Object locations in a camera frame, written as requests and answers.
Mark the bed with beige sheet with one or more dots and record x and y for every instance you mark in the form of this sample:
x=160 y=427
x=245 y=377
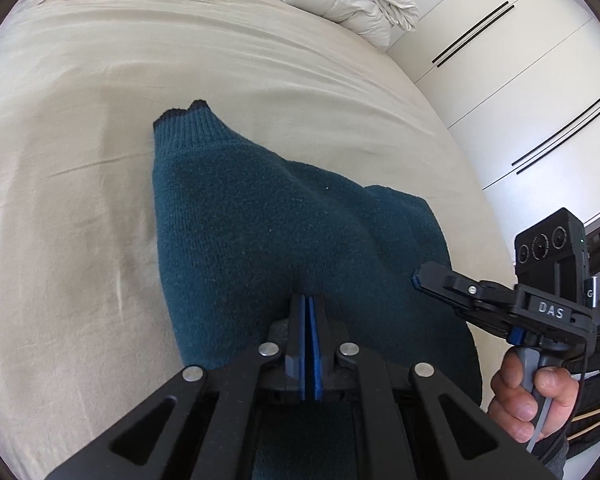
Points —
x=130 y=85

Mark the person's right hand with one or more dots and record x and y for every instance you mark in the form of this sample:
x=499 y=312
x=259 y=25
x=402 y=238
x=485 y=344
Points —
x=522 y=410

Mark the white wardrobe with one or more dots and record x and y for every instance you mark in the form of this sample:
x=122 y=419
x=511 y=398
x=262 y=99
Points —
x=530 y=60

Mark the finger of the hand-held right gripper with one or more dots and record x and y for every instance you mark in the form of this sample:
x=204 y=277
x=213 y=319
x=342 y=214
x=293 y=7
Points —
x=500 y=322
x=455 y=285

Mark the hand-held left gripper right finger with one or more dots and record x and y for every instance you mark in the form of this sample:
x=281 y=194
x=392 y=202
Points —
x=314 y=355

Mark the person's dark clothing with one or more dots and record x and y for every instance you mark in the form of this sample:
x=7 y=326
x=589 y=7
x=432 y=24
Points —
x=597 y=385

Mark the teal knit sweater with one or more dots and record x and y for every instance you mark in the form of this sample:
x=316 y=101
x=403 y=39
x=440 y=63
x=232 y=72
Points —
x=280 y=210

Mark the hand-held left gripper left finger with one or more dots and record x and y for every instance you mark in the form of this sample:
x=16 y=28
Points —
x=300 y=355

